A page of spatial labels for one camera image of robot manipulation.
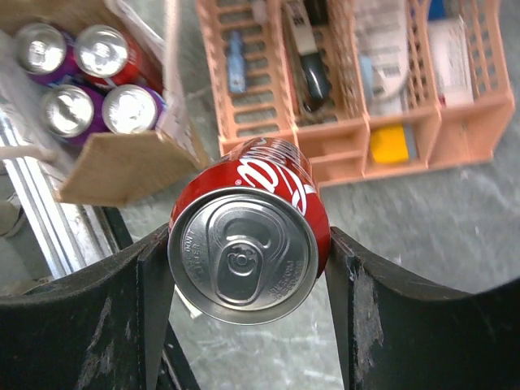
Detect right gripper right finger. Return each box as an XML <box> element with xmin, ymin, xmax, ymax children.
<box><xmin>325</xmin><ymin>227</ymin><xmax>519</xmax><ymax>389</ymax></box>

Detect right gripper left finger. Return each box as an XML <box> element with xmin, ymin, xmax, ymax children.
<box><xmin>0</xmin><ymin>223</ymin><xmax>176</xmax><ymax>390</ymax></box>

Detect brown canvas tote bag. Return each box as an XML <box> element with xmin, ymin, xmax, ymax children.
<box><xmin>1</xmin><ymin>1</ymin><xmax>208</xmax><ymax>207</ymax></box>

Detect red soda can front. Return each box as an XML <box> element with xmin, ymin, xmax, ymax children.
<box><xmin>167</xmin><ymin>137</ymin><xmax>331</xmax><ymax>325</ymax></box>

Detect red soda can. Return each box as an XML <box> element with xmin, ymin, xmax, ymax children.
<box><xmin>74</xmin><ymin>24</ymin><xmax>162</xmax><ymax>91</ymax></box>
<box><xmin>167</xmin><ymin>137</ymin><xmax>331</xmax><ymax>325</ymax></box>

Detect purple soda can front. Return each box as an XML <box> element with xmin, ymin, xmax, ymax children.
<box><xmin>40</xmin><ymin>84</ymin><xmax>109</xmax><ymax>146</ymax></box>

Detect purple soda can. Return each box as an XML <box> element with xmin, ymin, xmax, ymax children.
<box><xmin>40</xmin><ymin>84</ymin><xmax>109</xmax><ymax>146</ymax></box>
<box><xmin>102</xmin><ymin>84</ymin><xmax>166</xmax><ymax>134</ymax></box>

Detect purple Fanta can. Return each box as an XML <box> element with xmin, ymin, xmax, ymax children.
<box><xmin>14</xmin><ymin>22</ymin><xmax>80</xmax><ymax>87</ymax></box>

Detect yellow sticky notes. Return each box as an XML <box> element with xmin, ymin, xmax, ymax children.
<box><xmin>370</xmin><ymin>124</ymin><xmax>410</xmax><ymax>164</ymax></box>

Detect peach plastic file organizer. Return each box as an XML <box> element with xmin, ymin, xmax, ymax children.
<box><xmin>197</xmin><ymin>1</ymin><xmax>514</xmax><ymax>188</ymax></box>

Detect black stapler in organizer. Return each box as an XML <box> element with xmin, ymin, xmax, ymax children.
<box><xmin>300</xmin><ymin>52</ymin><xmax>332</xmax><ymax>106</ymax></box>

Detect white papers in organizer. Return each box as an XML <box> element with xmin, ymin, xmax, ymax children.
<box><xmin>354</xmin><ymin>1</ymin><xmax>474</xmax><ymax>106</ymax></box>

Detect aluminium mounting rail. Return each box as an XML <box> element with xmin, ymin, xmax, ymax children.
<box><xmin>0</xmin><ymin>109</ymin><xmax>117</xmax><ymax>281</ymax></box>

